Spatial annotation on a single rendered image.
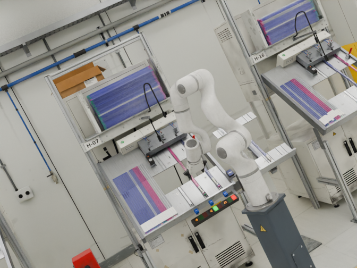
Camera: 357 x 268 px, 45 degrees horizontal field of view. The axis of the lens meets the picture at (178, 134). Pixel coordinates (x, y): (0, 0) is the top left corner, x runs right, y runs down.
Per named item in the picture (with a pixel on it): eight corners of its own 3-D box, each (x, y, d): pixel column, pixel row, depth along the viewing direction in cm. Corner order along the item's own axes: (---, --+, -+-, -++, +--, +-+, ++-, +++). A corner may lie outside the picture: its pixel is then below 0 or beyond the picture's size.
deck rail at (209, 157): (236, 188, 285) (236, 183, 280) (234, 190, 285) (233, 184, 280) (181, 124, 329) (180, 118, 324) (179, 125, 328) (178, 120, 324)
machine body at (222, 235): (259, 262, 321) (223, 190, 312) (179, 315, 304) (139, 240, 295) (225, 241, 383) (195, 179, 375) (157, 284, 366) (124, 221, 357)
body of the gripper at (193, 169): (189, 167, 257) (191, 177, 266) (204, 158, 260) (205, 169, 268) (183, 158, 261) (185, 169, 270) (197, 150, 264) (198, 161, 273)
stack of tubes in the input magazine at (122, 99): (167, 98, 314) (150, 64, 310) (104, 130, 302) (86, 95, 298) (163, 99, 326) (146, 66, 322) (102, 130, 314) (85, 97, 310)
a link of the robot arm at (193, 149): (199, 149, 262) (184, 153, 261) (197, 135, 252) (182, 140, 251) (203, 159, 257) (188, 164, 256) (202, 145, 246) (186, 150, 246)
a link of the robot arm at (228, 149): (263, 165, 231) (244, 126, 228) (244, 182, 219) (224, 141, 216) (246, 168, 240) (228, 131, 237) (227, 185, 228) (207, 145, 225)
